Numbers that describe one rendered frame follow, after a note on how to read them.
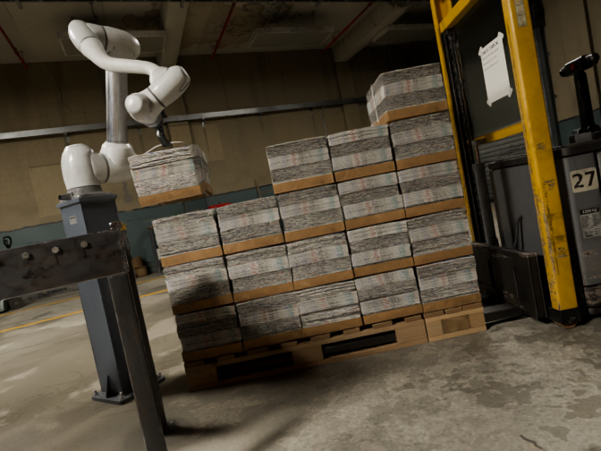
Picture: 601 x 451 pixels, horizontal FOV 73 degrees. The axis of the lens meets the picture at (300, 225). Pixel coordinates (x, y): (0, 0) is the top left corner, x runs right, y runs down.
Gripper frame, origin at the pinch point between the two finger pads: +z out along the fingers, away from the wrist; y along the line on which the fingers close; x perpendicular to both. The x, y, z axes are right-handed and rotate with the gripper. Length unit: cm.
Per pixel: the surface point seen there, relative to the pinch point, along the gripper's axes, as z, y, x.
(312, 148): -15, 26, 68
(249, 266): -11, 74, 30
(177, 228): -14, 50, 1
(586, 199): -26, 72, 182
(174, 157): -19.1, 18.8, 6.5
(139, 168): -18.4, 20.9, -10.4
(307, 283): -10, 86, 55
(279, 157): -14, 26, 53
